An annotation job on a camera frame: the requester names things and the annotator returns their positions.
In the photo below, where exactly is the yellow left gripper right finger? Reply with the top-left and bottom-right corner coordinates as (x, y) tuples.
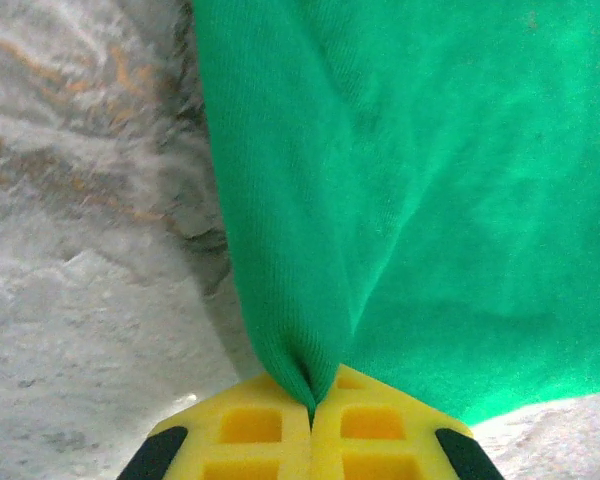
(310, 363), (506, 480)

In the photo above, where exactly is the green t-shirt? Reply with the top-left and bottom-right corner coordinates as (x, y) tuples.
(192, 0), (600, 426)

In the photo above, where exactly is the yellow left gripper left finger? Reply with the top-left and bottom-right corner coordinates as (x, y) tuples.
(117, 372), (314, 480)

